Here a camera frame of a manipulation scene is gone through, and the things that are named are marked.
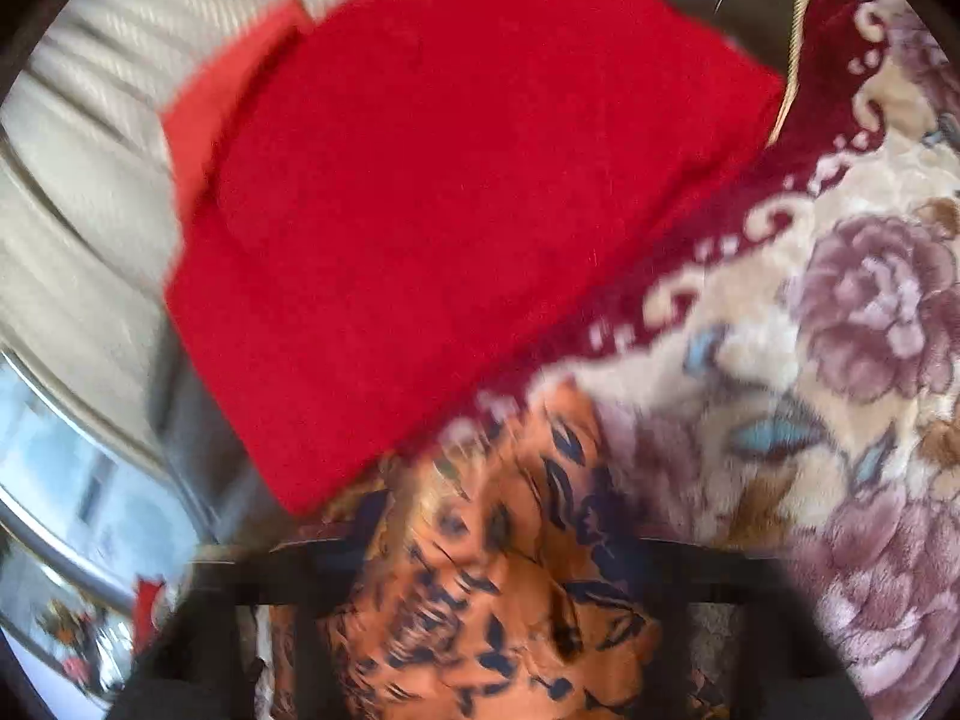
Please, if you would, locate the window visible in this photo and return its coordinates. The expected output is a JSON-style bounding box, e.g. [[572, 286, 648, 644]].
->
[[0, 349, 200, 698]]

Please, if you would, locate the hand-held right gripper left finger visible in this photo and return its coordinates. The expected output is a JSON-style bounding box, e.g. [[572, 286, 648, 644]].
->
[[105, 491, 395, 720]]

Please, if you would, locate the red cushion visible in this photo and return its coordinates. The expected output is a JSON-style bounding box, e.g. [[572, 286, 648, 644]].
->
[[159, 0, 787, 517]]

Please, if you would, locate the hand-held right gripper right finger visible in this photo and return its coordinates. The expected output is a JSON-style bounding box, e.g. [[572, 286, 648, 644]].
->
[[634, 532, 882, 720]]

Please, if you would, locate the orange floral cloth garment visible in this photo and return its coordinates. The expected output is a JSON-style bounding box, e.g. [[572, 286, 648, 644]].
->
[[266, 379, 695, 720]]

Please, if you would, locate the floral plush blanket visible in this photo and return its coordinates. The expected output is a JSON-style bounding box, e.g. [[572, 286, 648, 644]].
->
[[420, 0, 960, 720]]

